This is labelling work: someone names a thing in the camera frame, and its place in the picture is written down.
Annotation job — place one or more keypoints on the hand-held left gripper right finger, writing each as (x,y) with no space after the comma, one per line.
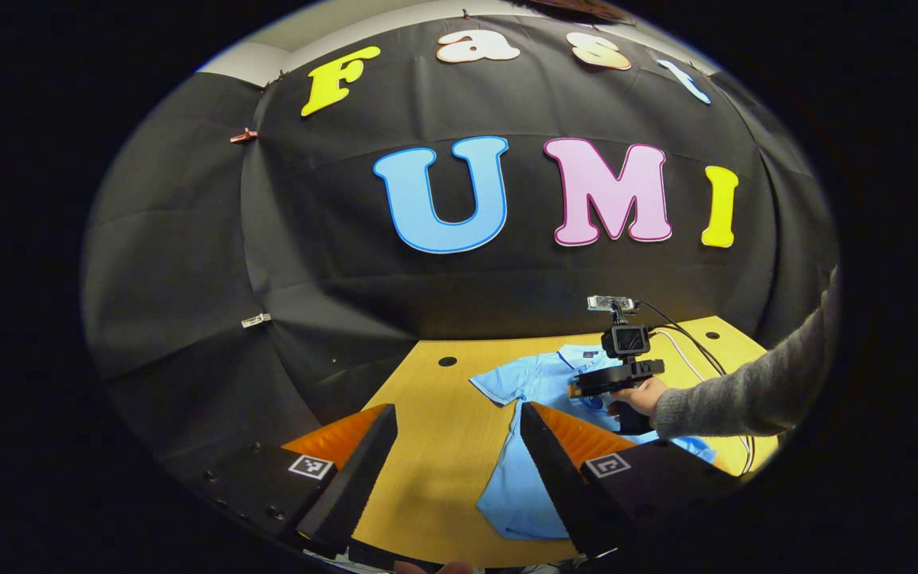
(559,486)

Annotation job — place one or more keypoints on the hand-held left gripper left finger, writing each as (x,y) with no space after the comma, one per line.
(359,478)

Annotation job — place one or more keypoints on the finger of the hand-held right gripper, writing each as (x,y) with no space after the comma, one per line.
(575,391)

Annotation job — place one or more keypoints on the light blue T-shirt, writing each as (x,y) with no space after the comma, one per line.
(515,486)

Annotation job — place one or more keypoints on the black backdrop cloth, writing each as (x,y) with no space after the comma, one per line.
(331,239)

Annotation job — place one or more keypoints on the copper clamp clip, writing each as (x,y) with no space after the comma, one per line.
(242,135)

